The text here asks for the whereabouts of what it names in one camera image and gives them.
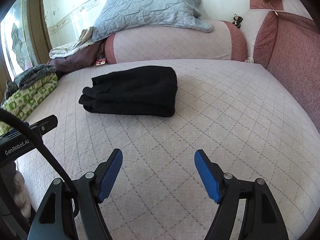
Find small black white toy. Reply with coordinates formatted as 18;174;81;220
232;14;243;29

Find white folded cloth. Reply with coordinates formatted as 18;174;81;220
49;27;94;59

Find red upholstered headboard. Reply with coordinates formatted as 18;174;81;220
250;0;319;128

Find green patterned folded blanket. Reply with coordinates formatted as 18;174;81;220
1;73;58;121

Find black pants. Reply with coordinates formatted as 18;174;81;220
79;66;177;118

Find grey folded cloth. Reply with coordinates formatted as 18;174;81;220
14;64;56;89

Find red white small box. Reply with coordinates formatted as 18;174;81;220
95;57;106;66

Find window with wooden frame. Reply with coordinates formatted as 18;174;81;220
0;0;52;81

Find pink quilted bed cover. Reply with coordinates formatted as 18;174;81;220
27;60;319;239

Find dark maroon folded cloth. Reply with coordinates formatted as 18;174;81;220
48;40;105;74

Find pink quilted bolster pillow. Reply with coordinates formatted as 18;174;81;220
105;20;247;64

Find grey quilted blanket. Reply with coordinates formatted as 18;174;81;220
92;0;212;42

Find black cable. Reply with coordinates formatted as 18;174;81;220
0;108;81;221

